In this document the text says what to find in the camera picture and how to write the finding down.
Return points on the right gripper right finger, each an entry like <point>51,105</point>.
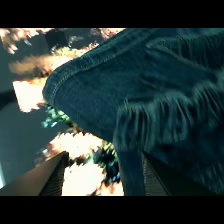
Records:
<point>166,181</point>

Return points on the blue jeans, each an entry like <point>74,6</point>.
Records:
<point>133,86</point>

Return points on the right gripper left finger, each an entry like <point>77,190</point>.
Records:
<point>43,180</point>

